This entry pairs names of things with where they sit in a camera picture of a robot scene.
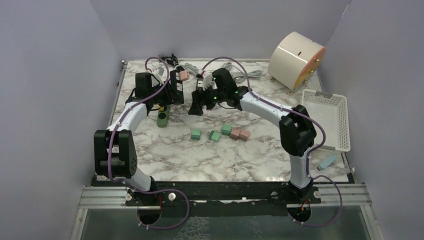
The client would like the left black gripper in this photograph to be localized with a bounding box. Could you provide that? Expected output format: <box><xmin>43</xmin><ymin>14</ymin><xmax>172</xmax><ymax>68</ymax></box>
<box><xmin>148</xmin><ymin>80</ymin><xmax>182</xmax><ymax>107</ymax></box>

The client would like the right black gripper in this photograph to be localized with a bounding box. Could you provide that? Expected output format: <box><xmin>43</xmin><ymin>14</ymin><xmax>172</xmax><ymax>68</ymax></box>
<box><xmin>188</xmin><ymin>81</ymin><xmax>227</xmax><ymax>116</ymax></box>

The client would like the black power strip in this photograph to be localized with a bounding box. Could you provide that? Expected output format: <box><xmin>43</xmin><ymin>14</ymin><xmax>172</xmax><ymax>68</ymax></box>
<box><xmin>169</xmin><ymin>70</ymin><xmax>185</xmax><ymax>105</ymax></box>
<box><xmin>195</xmin><ymin>78</ymin><xmax>204</xmax><ymax>91</ymax></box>

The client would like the green plug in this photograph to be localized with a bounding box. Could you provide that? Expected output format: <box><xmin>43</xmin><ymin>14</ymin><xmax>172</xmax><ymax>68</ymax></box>
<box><xmin>190</xmin><ymin>128</ymin><xmax>201</xmax><ymax>140</ymax></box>
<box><xmin>208</xmin><ymin>130</ymin><xmax>221</xmax><ymax>143</ymax></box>
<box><xmin>221</xmin><ymin>124</ymin><xmax>232</xmax><ymax>136</ymax></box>

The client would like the pink plug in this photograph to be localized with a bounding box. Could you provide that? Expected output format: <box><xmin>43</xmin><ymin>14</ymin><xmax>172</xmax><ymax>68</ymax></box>
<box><xmin>229</xmin><ymin>128</ymin><xmax>241</xmax><ymax>140</ymax></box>
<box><xmin>177</xmin><ymin>70</ymin><xmax>190</xmax><ymax>82</ymax></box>
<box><xmin>238</xmin><ymin>129</ymin><xmax>251</xmax><ymax>141</ymax></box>

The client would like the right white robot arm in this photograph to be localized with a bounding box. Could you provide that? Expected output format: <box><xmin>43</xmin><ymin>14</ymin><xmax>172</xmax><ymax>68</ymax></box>
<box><xmin>188</xmin><ymin>68</ymin><xmax>317</xmax><ymax>204</ymax></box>

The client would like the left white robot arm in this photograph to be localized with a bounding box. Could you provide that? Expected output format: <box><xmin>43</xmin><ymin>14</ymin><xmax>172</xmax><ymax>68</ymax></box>
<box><xmin>93</xmin><ymin>70</ymin><xmax>184</xmax><ymax>206</ymax></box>

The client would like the green power strip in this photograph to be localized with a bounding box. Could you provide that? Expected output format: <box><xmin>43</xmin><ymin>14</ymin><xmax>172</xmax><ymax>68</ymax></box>
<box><xmin>156</xmin><ymin>105</ymin><xmax>171</xmax><ymax>128</ymax></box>

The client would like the beige cylindrical container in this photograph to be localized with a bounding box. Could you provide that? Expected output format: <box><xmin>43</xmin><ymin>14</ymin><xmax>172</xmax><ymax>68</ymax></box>
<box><xmin>267</xmin><ymin>31</ymin><xmax>327</xmax><ymax>92</ymax></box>

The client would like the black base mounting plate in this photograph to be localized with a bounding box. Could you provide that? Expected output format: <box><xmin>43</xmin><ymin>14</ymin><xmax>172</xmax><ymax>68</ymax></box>
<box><xmin>80</xmin><ymin>181</ymin><xmax>321</xmax><ymax>220</ymax></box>

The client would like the white plastic basket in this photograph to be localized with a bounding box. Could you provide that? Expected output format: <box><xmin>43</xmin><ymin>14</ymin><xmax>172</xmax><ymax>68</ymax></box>
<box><xmin>301</xmin><ymin>89</ymin><xmax>351</xmax><ymax>153</ymax></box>

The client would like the light blue small device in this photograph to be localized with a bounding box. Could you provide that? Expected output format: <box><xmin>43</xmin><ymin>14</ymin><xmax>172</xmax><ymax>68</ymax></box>
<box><xmin>316</xmin><ymin>154</ymin><xmax>337</xmax><ymax>171</ymax></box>

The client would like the black power cable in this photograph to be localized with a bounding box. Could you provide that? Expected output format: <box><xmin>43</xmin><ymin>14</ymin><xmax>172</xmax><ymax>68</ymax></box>
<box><xmin>158</xmin><ymin>53</ymin><xmax>181</xmax><ymax>67</ymax></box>

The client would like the grey coiled cable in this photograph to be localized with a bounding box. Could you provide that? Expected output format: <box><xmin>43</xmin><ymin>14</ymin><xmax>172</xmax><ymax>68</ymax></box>
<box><xmin>183</xmin><ymin>62</ymin><xmax>264</xmax><ymax>84</ymax></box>

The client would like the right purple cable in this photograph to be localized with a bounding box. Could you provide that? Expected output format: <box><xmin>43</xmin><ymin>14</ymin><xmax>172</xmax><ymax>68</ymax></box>
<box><xmin>198</xmin><ymin>56</ymin><xmax>344</xmax><ymax>229</ymax></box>

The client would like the purple cable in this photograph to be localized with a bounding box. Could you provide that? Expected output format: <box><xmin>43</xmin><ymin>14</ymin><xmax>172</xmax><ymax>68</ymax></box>
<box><xmin>107</xmin><ymin>56</ymin><xmax>191</xmax><ymax>231</ymax></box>
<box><xmin>198</xmin><ymin>56</ymin><xmax>344</xmax><ymax>229</ymax></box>

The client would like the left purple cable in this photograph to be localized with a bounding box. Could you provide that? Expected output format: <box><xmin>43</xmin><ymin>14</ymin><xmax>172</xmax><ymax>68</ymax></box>
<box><xmin>107</xmin><ymin>56</ymin><xmax>191</xmax><ymax>231</ymax></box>

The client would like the aluminium rail frame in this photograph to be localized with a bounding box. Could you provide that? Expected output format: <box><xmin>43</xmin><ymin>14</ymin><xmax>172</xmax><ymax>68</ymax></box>
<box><xmin>71</xmin><ymin>181</ymin><xmax>382</xmax><ymax>240</ymax></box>

